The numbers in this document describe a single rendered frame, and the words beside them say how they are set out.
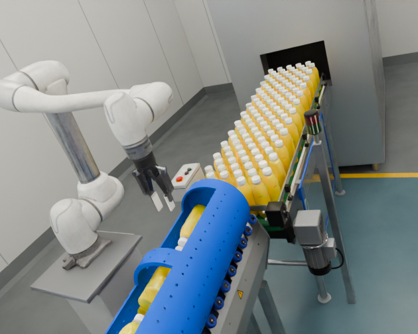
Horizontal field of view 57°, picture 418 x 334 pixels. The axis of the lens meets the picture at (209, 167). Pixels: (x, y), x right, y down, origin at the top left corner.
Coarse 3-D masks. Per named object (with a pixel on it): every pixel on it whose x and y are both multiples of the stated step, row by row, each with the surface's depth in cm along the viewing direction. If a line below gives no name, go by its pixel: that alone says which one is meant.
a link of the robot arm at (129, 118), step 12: (120, 96) 117; (108, 108) 117; (120, 108) 116; (132, 108) 118; (144, 108) 122; (108, 120) 119; (120, 120) 117; (132, 120) 118; (144, 120) 122; (120, 132) 119; (132, 132) 119; (144, 132) 123
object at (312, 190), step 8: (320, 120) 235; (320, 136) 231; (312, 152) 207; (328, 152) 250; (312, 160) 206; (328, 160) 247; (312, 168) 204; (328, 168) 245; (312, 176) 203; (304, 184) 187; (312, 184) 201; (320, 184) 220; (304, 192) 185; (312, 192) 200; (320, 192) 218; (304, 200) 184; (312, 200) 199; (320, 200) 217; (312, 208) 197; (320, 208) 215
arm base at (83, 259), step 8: (96, 240) 175; (104, 240) 179; (88, 248) 171; (96, 248) 174; (104, 248) 176; (64, 256) 179; (72, 256) 172; (80, 256) 171; (88, 256) 171; (96, 256) 173; (64, 264) 170; (72, 264) 172; (80, 264) 169; (88, 264) 170
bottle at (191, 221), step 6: (198, 204) 159; (192, 210) 158; (198, 210) 156; (192, 216) 153; (198, 216) 154; (186, 222) 151; (192, 222) 151; (186, 228) 148; (192, 228) 149; (180, 234) 148; (186, 234) 147
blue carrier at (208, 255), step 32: (192, 192) 163; (224, 192) 149; (224, 224) 139; (160, 256) 123; (192, 256) 124; (224, 256) 133; (160, 288) 112; (192, 288) 117; (128, 320) 128; (160, 320) 105; (192, 320) 112
